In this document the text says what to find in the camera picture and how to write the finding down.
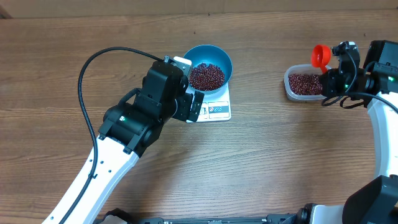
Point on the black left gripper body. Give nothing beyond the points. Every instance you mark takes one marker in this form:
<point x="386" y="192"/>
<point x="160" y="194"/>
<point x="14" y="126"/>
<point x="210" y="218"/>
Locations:
<point x="183" y="112"/>

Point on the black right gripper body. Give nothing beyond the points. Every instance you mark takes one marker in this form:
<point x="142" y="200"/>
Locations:
<point x="337" y="86"/>

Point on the red measuring scoop blue handle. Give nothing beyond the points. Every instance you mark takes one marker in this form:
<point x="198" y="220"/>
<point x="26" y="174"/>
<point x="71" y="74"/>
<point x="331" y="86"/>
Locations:
<point x="320" y="58"/>

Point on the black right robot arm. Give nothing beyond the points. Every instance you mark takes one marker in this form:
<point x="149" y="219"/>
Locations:
<point x="373" y="85"/>

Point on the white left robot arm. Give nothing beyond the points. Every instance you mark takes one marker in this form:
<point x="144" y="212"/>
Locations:
<point x="128" y="129"/>

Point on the white digital kitchen scale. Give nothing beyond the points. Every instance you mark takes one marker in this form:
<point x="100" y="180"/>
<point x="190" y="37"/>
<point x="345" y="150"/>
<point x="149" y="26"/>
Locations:
<point x="216" y="105"/>

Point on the red beans in bowl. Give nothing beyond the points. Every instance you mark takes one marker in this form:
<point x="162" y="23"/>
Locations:
<point x="206" y="77"/>

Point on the teal blue bowl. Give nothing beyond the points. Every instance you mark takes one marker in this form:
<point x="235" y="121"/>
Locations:
<point x="210" y="54"/>

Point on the clear plastic container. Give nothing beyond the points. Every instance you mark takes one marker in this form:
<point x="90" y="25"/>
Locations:
<point x="300" y="69"/>

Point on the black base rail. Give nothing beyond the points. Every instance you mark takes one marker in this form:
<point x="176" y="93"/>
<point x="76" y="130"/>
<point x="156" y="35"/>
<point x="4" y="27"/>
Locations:
<point x="120" y="216"/>

